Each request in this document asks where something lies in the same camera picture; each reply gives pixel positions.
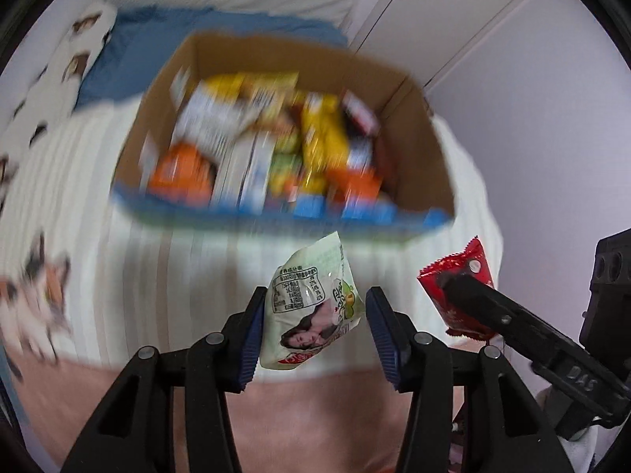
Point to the brown cardboard box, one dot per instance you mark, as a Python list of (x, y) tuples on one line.
[(305, 59)]

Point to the red snack packet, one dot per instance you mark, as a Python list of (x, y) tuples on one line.
[(458, 261)]

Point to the white green snack packet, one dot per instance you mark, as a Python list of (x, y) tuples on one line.
[(310, 305)]

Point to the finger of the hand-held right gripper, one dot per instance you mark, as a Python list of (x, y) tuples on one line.
[(493, 305)]

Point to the green candy ball packet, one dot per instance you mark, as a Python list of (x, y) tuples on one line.
[(286, 172)]

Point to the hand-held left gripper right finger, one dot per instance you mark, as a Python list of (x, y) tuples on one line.
[(382, 340)]

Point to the white printed snack packet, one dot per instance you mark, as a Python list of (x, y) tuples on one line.
[(212, 118)]

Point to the white striped blanket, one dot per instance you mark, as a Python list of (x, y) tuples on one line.
[(148, 281)]

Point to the blue bed sheet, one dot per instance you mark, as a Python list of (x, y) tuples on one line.
[(128, 49)]

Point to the white snack box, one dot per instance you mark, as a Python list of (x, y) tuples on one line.
[(241, 172)]

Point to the long yellow snack packet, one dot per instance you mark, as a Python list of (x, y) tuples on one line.
[(320, 138)]

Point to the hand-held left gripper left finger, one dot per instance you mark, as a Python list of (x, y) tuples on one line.
[(251, 345)]

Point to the pink blanket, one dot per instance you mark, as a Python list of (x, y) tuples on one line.
[(305, 428)]

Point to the white bear print pillow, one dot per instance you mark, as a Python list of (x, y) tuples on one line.
[(64, 69)]

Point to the orange snack packet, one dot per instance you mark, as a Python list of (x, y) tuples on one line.
[(355, 182), (182, 172)]

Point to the white door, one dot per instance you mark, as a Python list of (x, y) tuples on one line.
[(443, 10)]

